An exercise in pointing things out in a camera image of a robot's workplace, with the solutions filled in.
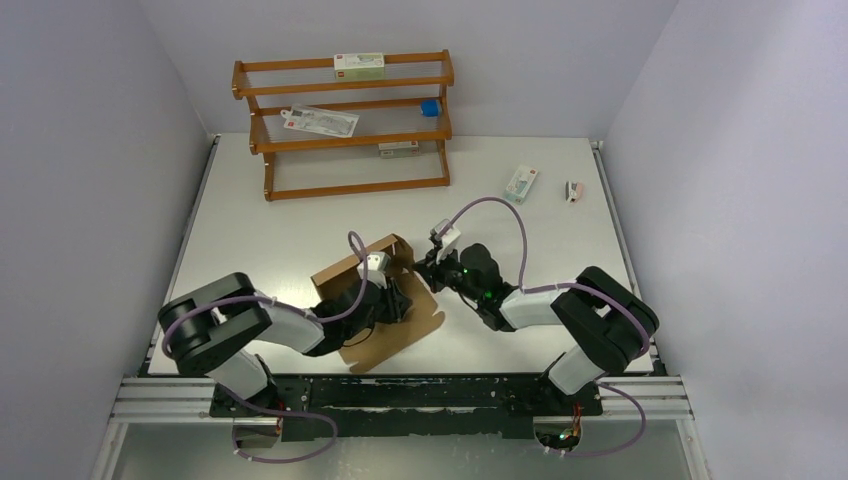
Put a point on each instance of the small pink stapler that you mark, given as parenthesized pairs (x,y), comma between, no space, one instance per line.
(574,191)

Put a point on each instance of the aluminium table frame rail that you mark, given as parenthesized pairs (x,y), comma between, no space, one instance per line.
(188,400)

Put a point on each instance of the blue white small roll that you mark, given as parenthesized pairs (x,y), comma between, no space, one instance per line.
(431,108)

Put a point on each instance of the white green box top shelf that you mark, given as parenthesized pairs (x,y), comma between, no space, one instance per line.
(351,67)

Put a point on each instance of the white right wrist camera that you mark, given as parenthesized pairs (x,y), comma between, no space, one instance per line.
(444,236)

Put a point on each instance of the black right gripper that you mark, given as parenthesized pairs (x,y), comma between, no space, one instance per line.
(430,271)

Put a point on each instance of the white teal small carton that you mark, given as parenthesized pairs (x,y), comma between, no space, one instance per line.
(517,189)

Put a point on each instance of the clear plastic blister pack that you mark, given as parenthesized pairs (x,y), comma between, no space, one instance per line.
(319,121)

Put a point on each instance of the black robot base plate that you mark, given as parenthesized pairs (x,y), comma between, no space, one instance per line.
(391,406)

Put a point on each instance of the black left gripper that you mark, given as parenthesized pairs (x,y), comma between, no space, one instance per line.
(397,303)

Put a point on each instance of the small grey box lower shelf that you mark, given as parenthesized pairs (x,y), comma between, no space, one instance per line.
(400,149)

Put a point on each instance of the orange wooden shelf rack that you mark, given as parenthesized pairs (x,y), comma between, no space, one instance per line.
(354,102)

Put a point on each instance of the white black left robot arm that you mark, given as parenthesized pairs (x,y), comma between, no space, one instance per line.
(206,331)

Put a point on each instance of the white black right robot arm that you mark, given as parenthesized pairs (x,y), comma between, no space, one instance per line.
(611,326)

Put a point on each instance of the brown cardboard box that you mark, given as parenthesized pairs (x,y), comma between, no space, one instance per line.
(365,349)

